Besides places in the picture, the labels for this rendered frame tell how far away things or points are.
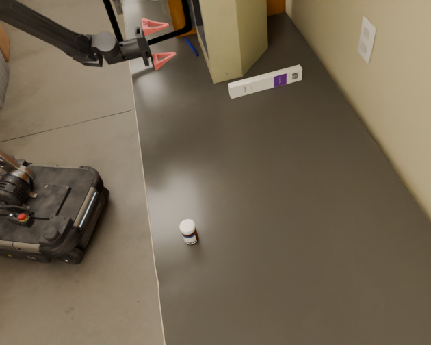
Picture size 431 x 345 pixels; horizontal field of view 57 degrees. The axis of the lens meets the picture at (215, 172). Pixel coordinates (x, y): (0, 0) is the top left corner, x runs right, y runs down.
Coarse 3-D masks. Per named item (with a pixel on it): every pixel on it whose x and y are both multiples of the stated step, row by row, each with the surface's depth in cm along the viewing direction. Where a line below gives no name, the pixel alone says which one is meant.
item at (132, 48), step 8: (136, 32) 115; (128, 40) 118; (136, 40) 117; (120, 48) 117; (128, 48) 117; (136, 48) 117; (128, 56) 118; (136, 56) 119; (144, 56) 119; (144, 64) 121
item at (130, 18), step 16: (112, 0) 142; (128, 0) 144; (144, 0) 147; (160, 0) 149; (176, 0) 151; (128, 16) 148; (144, 16) 151; (160, 16) 153; (176, 16) 156; (128, 32) 152; (160, 32) 158
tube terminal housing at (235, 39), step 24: (216, 0) 124; (240, 0) 127; (264, 0) 141; (216, 24) 129; (240, 24) 132; (264, 24) 147; (216, 48) 136; (240, 48) 138; (264, 48) 154; (216, 72) 143; (240, 72) 145
